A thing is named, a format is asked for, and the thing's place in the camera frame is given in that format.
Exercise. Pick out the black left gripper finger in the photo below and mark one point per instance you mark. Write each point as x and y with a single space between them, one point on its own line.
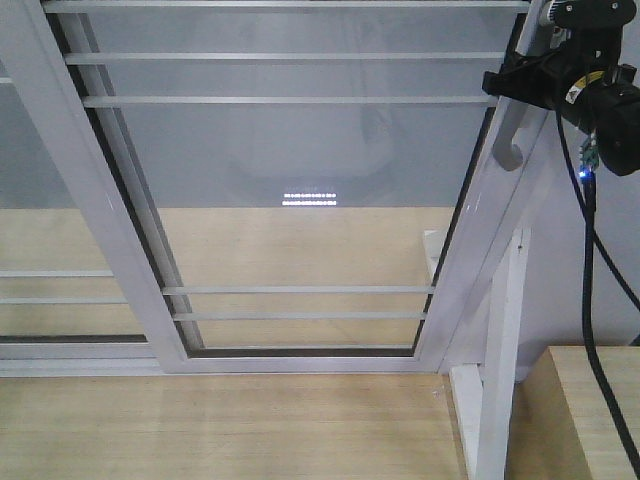
520 78

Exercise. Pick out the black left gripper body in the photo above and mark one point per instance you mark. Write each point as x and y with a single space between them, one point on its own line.
595 93

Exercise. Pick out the white wooden support bracket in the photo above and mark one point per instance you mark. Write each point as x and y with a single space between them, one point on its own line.
482 391

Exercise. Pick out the green circuit board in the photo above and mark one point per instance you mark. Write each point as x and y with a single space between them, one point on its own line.
589 156

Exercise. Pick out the white sliding glass door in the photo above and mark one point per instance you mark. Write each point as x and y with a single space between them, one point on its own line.
277 186

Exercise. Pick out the grey door handle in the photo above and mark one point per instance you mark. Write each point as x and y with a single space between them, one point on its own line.
519 124

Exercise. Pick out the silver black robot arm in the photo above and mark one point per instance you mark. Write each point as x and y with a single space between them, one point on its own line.
589 24

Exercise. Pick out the white fixed window frame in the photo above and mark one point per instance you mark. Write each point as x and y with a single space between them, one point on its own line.
59 297

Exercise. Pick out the light wooden box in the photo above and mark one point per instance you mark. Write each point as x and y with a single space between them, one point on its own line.
561 427

